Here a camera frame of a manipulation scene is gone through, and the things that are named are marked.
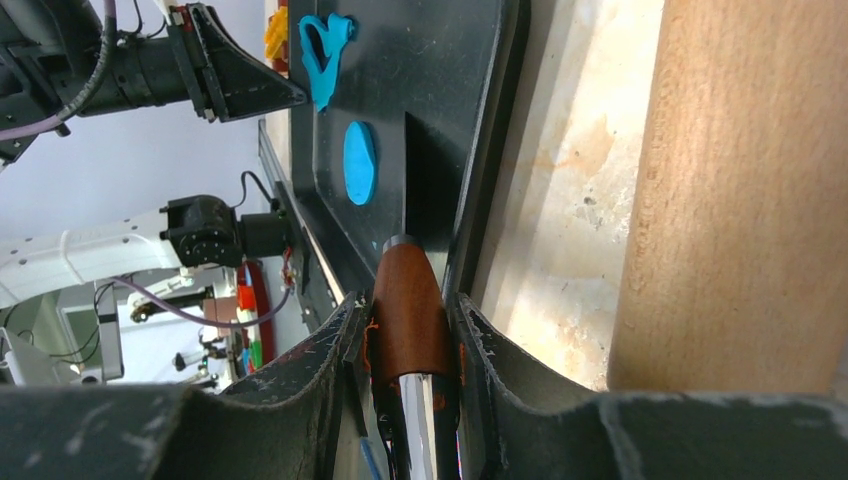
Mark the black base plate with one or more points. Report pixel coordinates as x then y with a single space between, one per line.
312 287

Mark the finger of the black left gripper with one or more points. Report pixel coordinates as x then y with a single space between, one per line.
223 81

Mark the black baking tray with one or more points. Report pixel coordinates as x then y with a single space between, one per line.
453 64

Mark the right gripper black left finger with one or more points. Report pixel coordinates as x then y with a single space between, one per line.
295 418

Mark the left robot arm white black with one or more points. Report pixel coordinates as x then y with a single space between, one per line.
61 59

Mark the metal scraper wooden handle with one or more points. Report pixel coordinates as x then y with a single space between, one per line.
415 380

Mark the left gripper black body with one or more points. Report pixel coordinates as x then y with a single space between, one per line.
142 75

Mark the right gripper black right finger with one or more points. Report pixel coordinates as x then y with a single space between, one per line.
522 420

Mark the wooden rolling pin roller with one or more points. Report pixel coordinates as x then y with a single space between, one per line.
735 273

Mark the blue dough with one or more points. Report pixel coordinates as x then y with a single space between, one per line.
323 41

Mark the round blue dough wrapper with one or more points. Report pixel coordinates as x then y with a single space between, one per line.
359 163

